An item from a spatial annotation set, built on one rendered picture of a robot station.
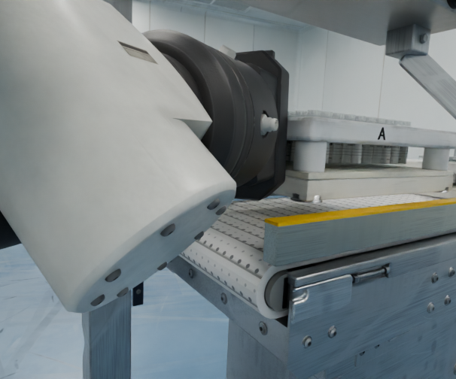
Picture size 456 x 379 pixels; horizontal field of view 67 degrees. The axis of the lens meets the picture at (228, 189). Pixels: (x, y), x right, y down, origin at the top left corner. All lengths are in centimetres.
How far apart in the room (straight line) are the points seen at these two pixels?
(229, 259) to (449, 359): 51
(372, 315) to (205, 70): 30
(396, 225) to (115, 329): 40
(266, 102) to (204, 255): 19
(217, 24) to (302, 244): 580
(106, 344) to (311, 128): 42
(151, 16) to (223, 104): 560
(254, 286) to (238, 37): 589
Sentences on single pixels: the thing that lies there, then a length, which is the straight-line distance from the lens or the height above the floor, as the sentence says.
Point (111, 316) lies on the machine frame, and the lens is 55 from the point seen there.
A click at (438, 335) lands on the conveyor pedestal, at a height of 65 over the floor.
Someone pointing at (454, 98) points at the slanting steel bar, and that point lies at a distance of 42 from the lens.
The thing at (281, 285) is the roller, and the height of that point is 83.
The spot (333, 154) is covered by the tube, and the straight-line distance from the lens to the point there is 37.
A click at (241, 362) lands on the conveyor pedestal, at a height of 61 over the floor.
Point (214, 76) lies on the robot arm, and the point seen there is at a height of 97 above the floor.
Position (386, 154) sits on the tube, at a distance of 44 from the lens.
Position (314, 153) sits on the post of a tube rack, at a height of 94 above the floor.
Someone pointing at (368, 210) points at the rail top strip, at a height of 89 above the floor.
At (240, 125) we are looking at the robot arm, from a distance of 16.
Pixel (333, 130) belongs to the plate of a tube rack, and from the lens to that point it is 31.
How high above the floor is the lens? 94
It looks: 8 degrees down
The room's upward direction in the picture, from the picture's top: 2 degrees clockwise
